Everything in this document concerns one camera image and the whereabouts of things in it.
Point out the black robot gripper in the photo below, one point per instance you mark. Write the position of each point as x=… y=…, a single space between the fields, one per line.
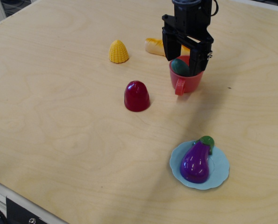
x=188 y=27

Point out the green toy cucumber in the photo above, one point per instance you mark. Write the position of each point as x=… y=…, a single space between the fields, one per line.
x=180 y=68

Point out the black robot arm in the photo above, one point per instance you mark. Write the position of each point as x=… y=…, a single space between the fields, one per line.
x=188 y=27

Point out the red plastic cup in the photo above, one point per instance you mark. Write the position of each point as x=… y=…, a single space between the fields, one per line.
x=184 y=84

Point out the toy bread loaf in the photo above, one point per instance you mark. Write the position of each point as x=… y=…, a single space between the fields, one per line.
x=156 y=46

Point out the dark red toy dome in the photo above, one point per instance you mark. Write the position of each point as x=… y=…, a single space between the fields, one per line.
x=136 y=96

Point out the yellow toy corn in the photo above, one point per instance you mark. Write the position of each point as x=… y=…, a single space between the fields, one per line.
x=118 y=52

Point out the purple toy eggplant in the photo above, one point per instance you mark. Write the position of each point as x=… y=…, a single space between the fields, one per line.
x=194 y=166

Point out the light blue plate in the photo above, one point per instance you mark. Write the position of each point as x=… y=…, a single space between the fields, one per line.
x=218 y=167

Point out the aluminium table frame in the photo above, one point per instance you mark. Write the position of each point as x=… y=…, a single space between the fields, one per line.
x=4 y=192

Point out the black corner bracket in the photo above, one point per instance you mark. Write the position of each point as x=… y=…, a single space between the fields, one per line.
x=23 y=211

